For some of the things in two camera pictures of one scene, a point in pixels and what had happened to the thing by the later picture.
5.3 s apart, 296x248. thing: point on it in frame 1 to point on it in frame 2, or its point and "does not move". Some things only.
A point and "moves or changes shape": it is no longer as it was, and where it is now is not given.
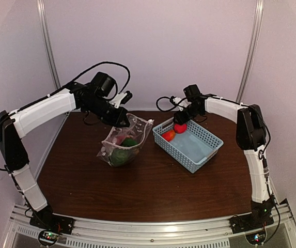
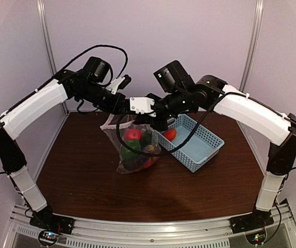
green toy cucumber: (119, 157) to (128, 155)
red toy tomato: (180, 128) to (133, 134)
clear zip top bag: (121, 145) moves or changes shape
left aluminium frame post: (40, 5) does not move
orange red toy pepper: (169, 135) does not move
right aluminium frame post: (259, 5) does not move
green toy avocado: (129, 142) to (146, 137)
